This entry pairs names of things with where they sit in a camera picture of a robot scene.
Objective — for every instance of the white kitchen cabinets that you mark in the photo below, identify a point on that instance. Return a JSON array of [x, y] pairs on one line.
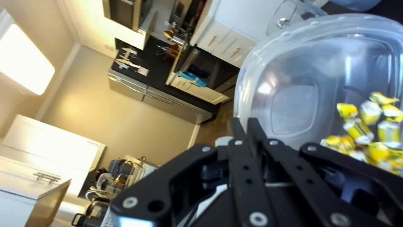
[[228, 30]]

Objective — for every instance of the clear glass jar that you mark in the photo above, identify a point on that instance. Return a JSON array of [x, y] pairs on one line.
[[293, 12]]

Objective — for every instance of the clear plastic candy bowl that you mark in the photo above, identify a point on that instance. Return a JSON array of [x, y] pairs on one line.
[[293, 81]]

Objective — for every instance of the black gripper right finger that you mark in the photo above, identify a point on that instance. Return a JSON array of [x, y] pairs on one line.
[[333, 190]]

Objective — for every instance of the yellow candies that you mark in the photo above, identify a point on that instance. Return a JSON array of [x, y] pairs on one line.
[[372, 133]]

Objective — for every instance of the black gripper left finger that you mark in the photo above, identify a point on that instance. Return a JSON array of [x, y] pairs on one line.
[[231, 176]]

